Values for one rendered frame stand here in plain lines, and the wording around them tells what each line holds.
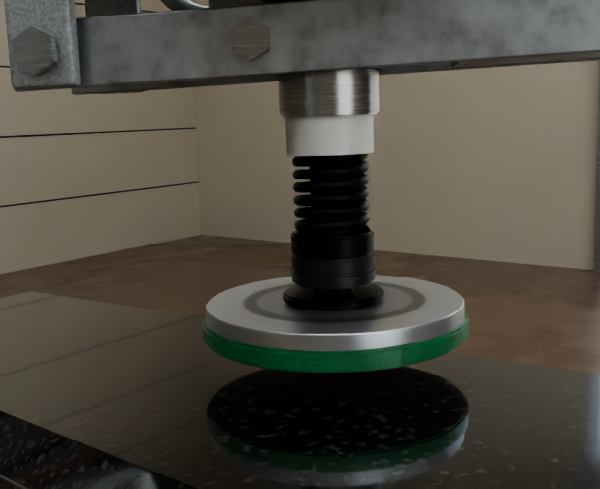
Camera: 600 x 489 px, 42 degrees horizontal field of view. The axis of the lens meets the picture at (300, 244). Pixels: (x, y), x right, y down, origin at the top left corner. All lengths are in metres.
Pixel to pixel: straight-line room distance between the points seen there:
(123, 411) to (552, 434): 0.30
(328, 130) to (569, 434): 0.27
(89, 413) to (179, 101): 6.73
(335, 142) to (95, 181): 6.07
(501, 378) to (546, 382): 0.03
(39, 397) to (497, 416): 0.34
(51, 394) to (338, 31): 0.35
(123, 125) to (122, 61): 6.23
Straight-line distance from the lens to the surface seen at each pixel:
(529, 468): 0.50
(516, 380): 0.65
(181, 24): 0.60
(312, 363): 0.56
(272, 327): 0.58
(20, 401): 0.65
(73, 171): 6.52
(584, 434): 0.56
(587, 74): 5.53
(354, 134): 0.61
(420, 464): 0.50
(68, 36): 0.60
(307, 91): 0.61
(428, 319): 0.59
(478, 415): 0.57
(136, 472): 0.51
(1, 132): 6.17
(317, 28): 0.58
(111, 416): 0.60
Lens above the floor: 1.08
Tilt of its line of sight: 9 degrees down
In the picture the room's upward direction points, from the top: 2 degrees counter-clockwise
